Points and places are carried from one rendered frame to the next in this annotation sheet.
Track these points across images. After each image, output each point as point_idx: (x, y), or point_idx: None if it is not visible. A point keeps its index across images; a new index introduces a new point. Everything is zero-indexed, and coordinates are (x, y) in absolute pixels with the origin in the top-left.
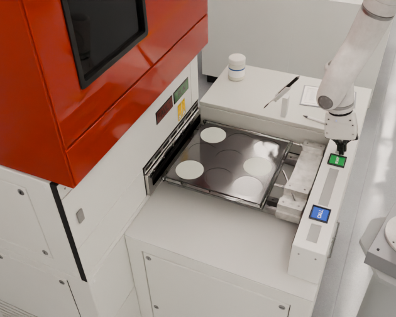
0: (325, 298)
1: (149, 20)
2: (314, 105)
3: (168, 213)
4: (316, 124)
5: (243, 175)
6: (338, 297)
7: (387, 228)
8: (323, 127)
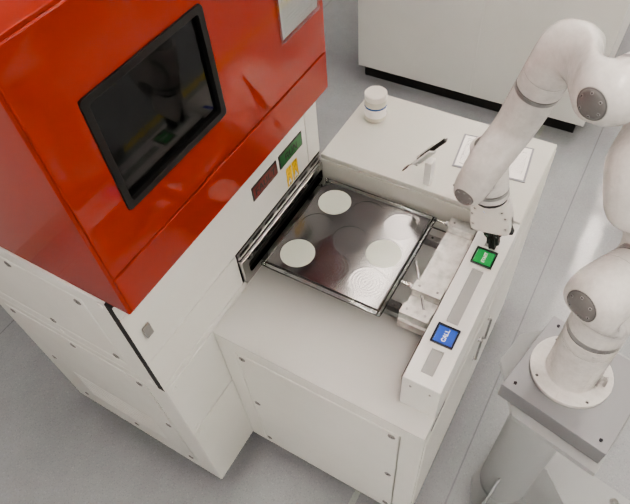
0: (477, 391)
1: (228, 95)
2: None
3: (267, 307)
4: None
5: (363, 266)
6: (494, 391)
7: (534, 353)
8: None
